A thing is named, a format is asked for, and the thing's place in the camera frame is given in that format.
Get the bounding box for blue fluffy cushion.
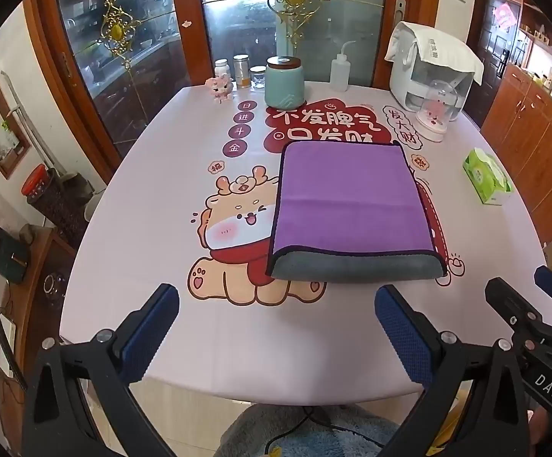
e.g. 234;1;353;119
219;404;403;457

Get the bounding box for black cable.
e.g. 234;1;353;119
263;404;355;457

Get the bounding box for wooden side table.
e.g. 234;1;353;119
0;224;77;439

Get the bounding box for teal canister with wooden lid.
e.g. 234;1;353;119
264;56;306;109

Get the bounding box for white water dispenser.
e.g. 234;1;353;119
389;21;477;122

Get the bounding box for glass dome with pink figure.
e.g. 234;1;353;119
414;80;460;143

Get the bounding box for red paper decoration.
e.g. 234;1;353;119
494;2;518;32

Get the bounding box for white squeeze bottle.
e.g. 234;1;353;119
329;40;358;93

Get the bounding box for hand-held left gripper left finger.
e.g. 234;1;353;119
21;283;181;457

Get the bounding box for pink cartoon figurine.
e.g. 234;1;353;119
206;66;234;104

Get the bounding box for pink cartoon printed tablecloth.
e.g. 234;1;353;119
59;81;552;401

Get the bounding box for white power strip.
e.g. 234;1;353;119
0;314;18;374

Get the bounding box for wooden cabinet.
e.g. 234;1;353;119
466;0;552;244

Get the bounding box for dark green case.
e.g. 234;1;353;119
0;226;32;283

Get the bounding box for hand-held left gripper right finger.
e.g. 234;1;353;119
373;284;530;457

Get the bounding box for small gold door ornament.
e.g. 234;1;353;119
83;0;181;71

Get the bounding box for purple and grey towel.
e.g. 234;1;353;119
266;141;448;283

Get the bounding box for green tissue pack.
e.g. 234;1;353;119
463;147;515;206

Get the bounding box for white cloth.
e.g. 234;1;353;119
384;21;485;85

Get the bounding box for amber jar with silver lid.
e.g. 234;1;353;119
233;54;251;89

